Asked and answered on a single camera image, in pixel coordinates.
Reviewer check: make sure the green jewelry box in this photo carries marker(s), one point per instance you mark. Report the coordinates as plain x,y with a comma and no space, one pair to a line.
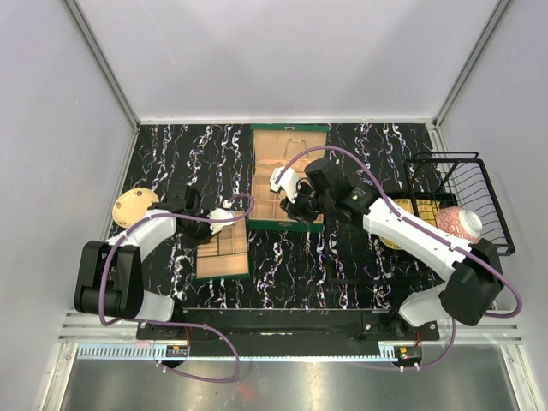
274,145

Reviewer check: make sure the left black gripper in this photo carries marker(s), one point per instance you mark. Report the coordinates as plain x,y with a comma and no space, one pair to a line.
204,238

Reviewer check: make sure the red patterned ceramic bowl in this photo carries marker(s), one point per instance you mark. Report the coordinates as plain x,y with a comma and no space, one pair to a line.
460,223

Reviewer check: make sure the aluminium rail front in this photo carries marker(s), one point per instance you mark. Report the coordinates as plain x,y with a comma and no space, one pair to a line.
121,342

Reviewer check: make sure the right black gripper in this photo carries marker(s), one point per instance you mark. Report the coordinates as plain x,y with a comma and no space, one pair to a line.
294,211

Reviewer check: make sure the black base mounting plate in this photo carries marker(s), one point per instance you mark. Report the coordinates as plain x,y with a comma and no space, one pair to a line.
373,325

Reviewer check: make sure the black wire dish rack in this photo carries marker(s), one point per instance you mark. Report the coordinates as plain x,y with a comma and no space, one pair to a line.
436,180

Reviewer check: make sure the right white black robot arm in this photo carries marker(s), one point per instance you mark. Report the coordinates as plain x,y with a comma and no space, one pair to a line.
468,271

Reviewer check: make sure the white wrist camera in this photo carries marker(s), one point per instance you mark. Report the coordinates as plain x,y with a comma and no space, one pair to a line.
286,180
220,219

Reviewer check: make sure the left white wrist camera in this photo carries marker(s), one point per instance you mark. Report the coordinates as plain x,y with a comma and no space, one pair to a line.
220,219

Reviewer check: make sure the beige jewelry tray insert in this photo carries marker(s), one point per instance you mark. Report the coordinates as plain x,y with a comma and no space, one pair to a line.
225,255

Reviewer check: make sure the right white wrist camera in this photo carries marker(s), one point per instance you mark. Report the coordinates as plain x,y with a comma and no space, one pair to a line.
286,180

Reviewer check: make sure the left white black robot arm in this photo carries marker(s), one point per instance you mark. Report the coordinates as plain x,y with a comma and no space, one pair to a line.
110,277

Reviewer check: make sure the woven bamboo tray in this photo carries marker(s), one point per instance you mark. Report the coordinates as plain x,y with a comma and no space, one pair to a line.
411,210

